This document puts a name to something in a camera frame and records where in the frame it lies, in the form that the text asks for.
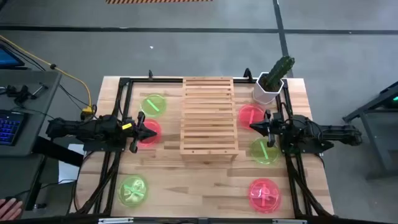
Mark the black flat bar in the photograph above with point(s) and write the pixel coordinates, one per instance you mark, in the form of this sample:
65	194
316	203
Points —
56	151

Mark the slatted wooden shelf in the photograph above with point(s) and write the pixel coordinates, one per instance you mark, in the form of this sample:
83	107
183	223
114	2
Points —
208	124

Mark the black metal clamp tool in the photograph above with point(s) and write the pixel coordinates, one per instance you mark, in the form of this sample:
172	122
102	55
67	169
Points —
20	93

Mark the silver metal bracket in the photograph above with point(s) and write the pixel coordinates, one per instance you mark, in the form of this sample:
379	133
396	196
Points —
289	221
115	221

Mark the white sheet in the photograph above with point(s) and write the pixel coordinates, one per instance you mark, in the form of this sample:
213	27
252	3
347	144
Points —
66	171

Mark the stacked pink translucent plates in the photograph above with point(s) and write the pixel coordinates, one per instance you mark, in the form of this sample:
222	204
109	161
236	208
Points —
264	196

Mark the white hexagonal plant pot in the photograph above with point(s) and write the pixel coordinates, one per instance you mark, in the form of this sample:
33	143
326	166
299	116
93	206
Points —
262	96

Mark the green translucent plastic plate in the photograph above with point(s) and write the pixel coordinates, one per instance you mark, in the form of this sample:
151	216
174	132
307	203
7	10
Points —
261	157
148	110

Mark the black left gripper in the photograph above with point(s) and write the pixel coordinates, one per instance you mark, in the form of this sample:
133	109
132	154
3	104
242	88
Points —
136	132

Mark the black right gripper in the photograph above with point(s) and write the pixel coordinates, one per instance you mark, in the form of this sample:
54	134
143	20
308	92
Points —
278	127

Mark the grey desk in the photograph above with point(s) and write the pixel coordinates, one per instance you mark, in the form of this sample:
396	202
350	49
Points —
40	124

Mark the black aluminium table frame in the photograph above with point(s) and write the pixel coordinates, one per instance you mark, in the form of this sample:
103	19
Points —
155	80

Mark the computer monitor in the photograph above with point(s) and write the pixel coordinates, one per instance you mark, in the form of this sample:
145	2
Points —
7	59

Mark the small black frame clamp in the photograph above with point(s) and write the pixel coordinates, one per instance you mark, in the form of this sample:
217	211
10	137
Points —
150	74
247	74

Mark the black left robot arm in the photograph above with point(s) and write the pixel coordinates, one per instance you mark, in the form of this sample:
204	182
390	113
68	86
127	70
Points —
77	127

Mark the green cactus plant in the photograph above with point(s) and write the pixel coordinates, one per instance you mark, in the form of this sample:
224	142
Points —
280	70

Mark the pink translucent plastic plate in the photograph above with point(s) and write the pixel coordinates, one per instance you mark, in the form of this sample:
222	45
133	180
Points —
245	113
154	142

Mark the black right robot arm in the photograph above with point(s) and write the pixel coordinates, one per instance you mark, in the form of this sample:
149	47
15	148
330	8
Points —
335	132

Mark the stacked green translucent plates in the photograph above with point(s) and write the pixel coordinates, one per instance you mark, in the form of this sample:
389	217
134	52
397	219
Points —
133	190

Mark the grey metal stand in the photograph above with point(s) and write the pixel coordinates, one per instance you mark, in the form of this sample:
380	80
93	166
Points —
377	146

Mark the person's hand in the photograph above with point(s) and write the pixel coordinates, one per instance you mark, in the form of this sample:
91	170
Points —
9	210

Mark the backlit black keyboard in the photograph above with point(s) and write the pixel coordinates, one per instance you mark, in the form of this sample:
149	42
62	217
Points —
9	129

